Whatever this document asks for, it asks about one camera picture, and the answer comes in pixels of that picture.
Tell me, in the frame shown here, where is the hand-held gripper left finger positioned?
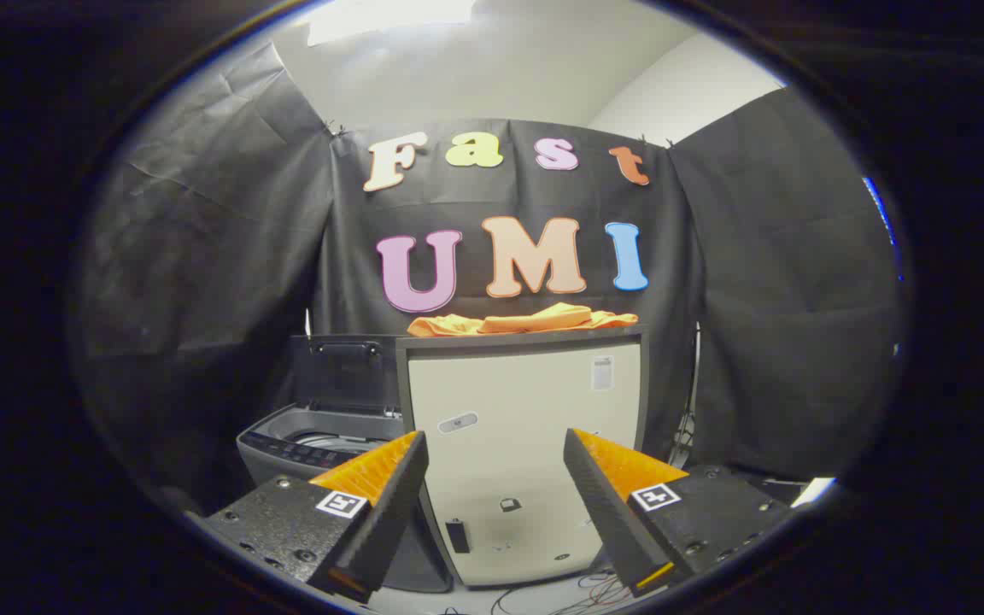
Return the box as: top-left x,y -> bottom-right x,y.
202,430 -> 430,604

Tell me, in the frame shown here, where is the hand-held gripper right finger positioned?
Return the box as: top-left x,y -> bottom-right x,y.
563,427 -> 792,599

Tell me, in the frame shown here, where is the grey washing machine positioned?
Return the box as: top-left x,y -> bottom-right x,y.
236,403 -> 454,595

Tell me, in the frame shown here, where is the dark washing machine lid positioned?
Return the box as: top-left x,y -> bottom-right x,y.
291,335 -> 403,415

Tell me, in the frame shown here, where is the orange shirt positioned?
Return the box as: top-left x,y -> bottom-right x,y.
407,302 -> 640,337

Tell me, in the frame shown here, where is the white cabinet with grey top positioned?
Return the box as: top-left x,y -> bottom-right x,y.
395,325 -> 651,590

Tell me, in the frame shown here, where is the small white flat object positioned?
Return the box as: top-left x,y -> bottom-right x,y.
791,477 -> 839,509

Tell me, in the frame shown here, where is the black backdrop cloth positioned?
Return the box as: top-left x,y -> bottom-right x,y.
73,43 -> 903,513

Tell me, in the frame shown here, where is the tangle of thin floor cables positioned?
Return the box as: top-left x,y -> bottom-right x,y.
441,571 -> 640,615

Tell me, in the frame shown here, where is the hanging white cable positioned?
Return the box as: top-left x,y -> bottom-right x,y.
670,323 -> 703,469

